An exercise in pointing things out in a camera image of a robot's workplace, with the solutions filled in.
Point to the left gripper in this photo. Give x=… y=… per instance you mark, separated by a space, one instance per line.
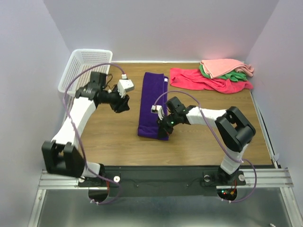
x=122 y=104

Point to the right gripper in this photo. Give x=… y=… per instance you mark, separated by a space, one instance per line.
x=164 y=130

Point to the purple towel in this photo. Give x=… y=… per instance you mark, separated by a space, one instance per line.
x=154 y=85

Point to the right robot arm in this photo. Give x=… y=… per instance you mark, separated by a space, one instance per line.
x=230 y=127

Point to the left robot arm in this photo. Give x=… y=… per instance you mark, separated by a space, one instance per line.
x=64 y=153

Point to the white plastic basket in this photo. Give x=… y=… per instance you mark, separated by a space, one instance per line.
x=79 y=61

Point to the hot pink towel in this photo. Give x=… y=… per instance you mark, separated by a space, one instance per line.
x=194 y=80

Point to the salmon pink towel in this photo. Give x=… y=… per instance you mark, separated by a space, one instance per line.
x=219 y=67

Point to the green towel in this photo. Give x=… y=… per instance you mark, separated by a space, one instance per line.
x=232 y=76

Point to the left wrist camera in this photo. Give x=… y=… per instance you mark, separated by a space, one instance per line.
x=124 y=86

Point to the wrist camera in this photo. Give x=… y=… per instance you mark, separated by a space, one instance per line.
x=158 y=109
x=124 y=86

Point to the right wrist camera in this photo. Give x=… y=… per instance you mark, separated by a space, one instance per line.
x=158 y=109

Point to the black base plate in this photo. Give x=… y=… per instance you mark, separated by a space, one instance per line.
x=155 y=181

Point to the aluminium frame rail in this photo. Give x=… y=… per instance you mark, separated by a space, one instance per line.
x=266 y=178

